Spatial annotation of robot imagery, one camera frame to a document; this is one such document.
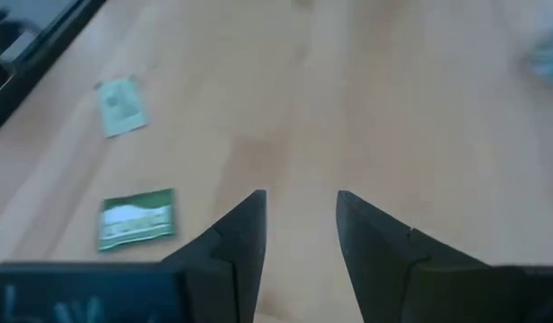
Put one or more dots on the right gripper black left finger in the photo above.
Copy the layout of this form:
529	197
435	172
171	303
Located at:
204	287

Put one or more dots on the black table edge frame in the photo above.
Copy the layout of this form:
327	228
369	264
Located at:
43	56

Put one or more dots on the green Truvia sweetener packet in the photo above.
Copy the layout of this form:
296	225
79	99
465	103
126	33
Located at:
137	220

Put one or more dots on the clear plastic bowl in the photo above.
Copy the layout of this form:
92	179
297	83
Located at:
548	58

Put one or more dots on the white Stevia sweetener packet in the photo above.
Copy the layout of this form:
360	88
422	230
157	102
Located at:
121	107

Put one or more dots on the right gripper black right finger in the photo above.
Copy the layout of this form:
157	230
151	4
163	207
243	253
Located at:
393	278

